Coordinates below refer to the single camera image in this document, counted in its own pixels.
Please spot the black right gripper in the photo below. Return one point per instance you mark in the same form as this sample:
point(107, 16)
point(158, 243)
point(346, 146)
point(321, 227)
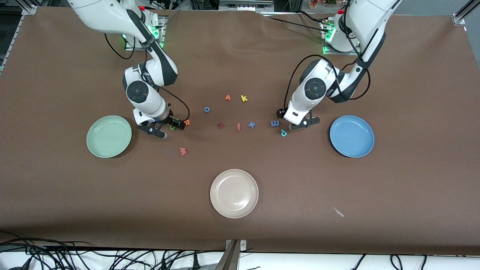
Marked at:
point(173, 121)

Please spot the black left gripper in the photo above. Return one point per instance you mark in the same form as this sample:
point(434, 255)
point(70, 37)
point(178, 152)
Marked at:
point(280, 113)

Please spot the blue foam letter m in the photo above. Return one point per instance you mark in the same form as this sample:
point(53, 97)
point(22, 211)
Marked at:
point(275, 123)

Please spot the salmon foam letter m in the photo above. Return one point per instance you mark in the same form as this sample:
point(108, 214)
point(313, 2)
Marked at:
point(183, 151)

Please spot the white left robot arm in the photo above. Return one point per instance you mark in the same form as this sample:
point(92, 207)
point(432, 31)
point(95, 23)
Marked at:
point(318, 80)

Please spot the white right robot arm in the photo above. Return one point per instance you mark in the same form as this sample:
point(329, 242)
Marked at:
point(146, 99)

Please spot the green plate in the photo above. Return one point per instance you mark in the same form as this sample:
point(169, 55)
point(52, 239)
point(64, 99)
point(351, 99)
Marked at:
point(108, 137)

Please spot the blue plate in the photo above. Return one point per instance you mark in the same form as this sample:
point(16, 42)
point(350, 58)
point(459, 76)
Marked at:
point(352, 137)

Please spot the beige plate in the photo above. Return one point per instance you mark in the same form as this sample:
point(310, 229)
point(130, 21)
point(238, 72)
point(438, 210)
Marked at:
point(234, 193)

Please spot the white paper scrap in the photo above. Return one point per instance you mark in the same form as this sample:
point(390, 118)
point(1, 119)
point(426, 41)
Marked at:
point(339, 213)

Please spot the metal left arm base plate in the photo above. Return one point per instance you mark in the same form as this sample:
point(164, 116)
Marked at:
point(337, 53)

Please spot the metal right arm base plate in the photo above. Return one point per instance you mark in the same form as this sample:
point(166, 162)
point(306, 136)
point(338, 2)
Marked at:
point(164, 33)

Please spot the metal frame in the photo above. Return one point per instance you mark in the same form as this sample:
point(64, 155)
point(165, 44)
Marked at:
point(243, 4)

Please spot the metal table clamp bracket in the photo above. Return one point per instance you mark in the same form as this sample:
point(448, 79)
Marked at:
point(234, 255)

